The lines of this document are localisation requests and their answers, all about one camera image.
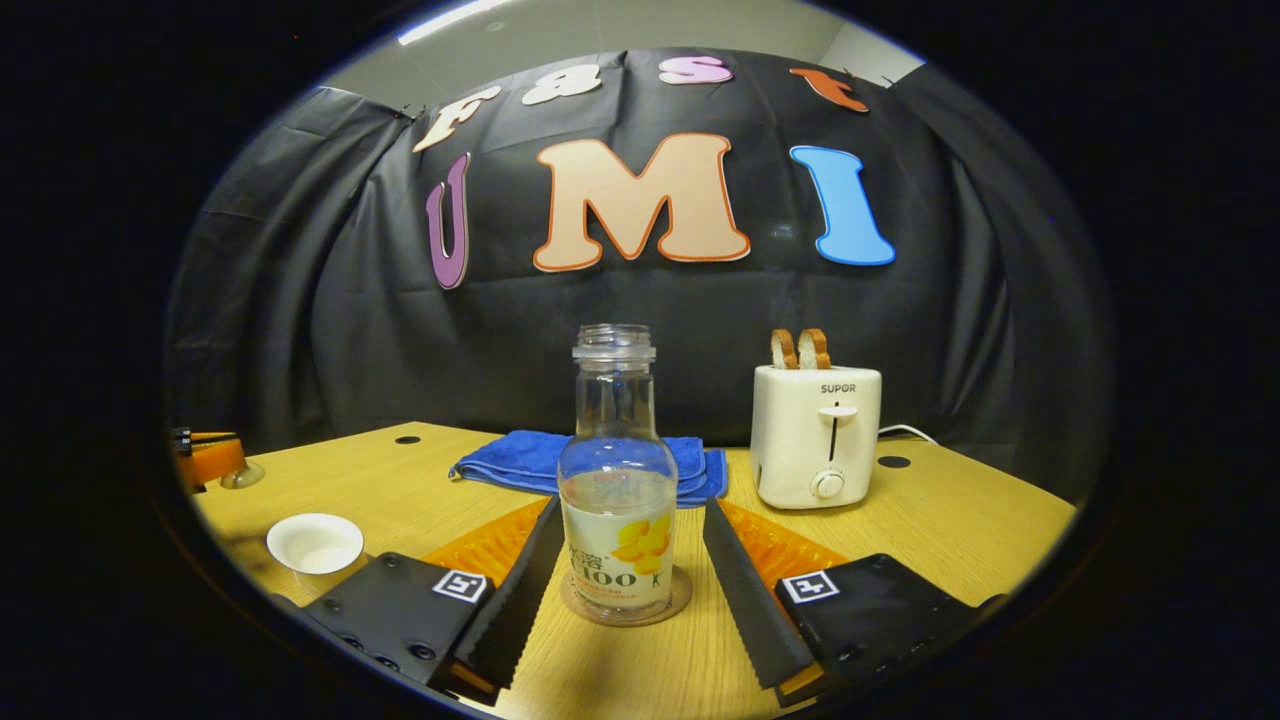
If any round wooden coaster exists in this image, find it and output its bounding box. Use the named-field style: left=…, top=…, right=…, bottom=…
left=560, top=565, right=693, bottom=628

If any blue folded towel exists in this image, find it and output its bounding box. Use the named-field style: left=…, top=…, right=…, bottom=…
left=449, top=430, right=729, bottom=509

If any beige teacup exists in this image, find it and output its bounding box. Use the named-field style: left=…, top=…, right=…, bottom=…
left=266, top=513, right=365, bottom=579

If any white toaster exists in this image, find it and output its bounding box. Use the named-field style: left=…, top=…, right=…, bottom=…
left=750, top=364, right=883, bottom=511

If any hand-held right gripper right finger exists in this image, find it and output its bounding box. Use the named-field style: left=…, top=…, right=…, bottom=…
left=703, top=497, right=1006, bottom=706

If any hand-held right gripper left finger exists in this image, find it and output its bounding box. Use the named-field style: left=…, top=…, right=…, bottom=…
left=300, top=495, right=566, bottom=706

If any clear water bottle yellow label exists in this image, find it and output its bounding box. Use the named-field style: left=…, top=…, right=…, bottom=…
left=557, top=324, right=680, bottom=623

